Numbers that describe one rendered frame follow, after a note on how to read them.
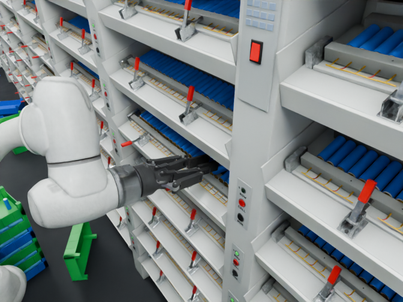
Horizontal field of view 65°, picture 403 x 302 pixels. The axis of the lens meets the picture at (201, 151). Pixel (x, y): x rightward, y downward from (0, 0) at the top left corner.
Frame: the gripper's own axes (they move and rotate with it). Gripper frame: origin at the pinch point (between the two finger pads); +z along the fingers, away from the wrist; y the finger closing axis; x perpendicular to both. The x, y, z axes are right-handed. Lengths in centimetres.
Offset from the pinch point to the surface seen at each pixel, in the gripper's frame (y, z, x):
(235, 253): -19.6, -3.0, 13.4
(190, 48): -1.8, -10.6, -30.2
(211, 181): -3.5, 0.8, 3.7
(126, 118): 45.3, 0.4, 5.3
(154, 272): 37, 14, 85
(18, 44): 254, 5, 22
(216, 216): -10.9, -2.9, 8.6
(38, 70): 185, 3, 25
